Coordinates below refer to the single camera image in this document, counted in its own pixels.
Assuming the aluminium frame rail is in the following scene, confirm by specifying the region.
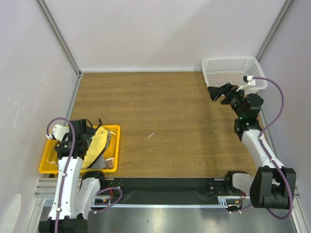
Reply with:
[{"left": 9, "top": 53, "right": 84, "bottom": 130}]
[{"left": 35, "top": 0, "right": 81, "bottom": 77}]

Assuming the yellow plastic bin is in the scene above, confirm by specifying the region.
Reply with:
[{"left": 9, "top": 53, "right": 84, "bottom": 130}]
[{"left": 39, "top": 125, "right": 121, "bottom": 174}]

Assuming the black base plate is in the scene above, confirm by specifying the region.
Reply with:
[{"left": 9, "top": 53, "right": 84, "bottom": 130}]
[{"left": 80, "top": 177, "right": 253, "bottom": 206}]

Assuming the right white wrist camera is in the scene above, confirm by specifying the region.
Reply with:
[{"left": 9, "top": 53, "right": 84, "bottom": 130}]
[{"left": 237, "top": 75, "right": 256, "bottom": 92}]

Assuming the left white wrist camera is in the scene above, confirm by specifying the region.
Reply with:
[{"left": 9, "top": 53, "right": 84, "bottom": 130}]
[{"left": 46, "top": 124, "right": 69, "bottom": 141}]

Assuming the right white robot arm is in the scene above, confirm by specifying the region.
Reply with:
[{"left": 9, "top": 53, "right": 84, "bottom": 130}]
[{"left": 207, "top": 83, "right": 296, "bottom": 211}]

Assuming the brown towel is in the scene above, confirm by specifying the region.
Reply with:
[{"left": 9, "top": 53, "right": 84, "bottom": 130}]
[{"left": 105, "top": 157, "right": 115, "bottom": 169}]

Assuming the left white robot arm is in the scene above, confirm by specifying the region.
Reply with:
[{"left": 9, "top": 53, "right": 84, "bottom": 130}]
[{"left": 38, "top": 118, "right": 107, "bottom": 233}]

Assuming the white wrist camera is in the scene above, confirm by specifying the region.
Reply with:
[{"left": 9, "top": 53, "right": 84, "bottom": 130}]
[
  {"left": 237, "top": 75, "right": 256, "bottom": 92},
  {"left": 46, "top": 124, "right": 69, "bottom": 141}
]

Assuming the yellow towel black trim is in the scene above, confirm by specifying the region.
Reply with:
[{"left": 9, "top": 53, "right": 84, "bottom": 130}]
[{"left": 81, "top": 125, "right": 110, "bottom": 169}]

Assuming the grey towel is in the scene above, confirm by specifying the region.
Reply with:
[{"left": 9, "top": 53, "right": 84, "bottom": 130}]
[{"left": 89, "top": 131, "right": 115, "bottom": 170}]

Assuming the white perforated basket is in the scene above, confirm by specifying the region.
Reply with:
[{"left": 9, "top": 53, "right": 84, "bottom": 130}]
[{"left": 201, "top": 56, "right": 265, "bottom": 87}]

